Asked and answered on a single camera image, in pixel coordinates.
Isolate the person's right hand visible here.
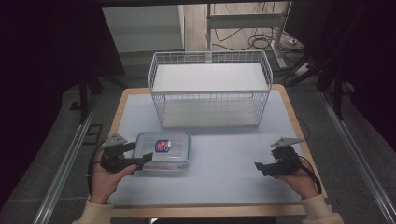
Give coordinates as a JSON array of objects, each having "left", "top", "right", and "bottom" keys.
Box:
[{"left": 275, "top": 156, "right": 320, "bottom": 200}]

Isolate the white metal desk frame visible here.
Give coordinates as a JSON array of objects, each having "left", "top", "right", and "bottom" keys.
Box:
[{"left": 205, "top": 1, "right": 293, "bottom": 70}]

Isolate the clear plastic lidded food container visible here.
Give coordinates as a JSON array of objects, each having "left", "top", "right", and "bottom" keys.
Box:
[{"left": 132, "top": 132, "right": 192, "bottom": 172}]

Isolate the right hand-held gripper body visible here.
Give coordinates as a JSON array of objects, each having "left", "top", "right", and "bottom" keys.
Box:
[{"left": 262, "top": 136, "right": 305, "bottom": 178}]

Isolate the black metal stand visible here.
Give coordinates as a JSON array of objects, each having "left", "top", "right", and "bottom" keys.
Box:
[
  {"left": 317, "top": 69, "right": 354, "bottom": 121},
  {"left": 78, "top": 69, "right": 104, "bottom": 125}
]

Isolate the white wire basket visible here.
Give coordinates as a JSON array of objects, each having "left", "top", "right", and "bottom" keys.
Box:
[{"left": 148, "top": 49, "right": 274, "bottom": 130}]

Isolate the tangle of black floor cables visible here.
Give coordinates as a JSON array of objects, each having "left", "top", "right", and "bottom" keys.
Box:
[{"left": 206, "top": 3, "right": 309, "bottom": 63}]

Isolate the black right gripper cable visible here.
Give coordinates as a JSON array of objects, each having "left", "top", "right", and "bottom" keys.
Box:
[{"left": 290, "top": 154, "right": 323, "bottom": 195}]

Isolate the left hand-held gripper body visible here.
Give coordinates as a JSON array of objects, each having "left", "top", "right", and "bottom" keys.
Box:
[{"left": 99, "top": 133, "right": 138, "bottom": 175}]

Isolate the white cabinet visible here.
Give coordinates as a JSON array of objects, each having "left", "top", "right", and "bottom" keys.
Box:
[{"left": 102, "top": 4, "right": 186, "bottom": 53}]

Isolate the aluminium rail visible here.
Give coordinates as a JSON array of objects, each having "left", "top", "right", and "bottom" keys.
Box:
[
  {"left": 320, "top": 91, "right": 396, "bottom": 224},
  {"left": 32, "top": 102, "right": 97, "bottom": 224}
]

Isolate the white power strip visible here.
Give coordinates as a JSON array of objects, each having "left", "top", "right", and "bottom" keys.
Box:
[{"left": 293, "top": 63, "right": 312, "bottom": 77}]

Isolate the person's left hand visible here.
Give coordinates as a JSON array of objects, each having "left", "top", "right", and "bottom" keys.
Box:
[{"left": 89, "top": 152, "right": 138, "bottom": 205}]

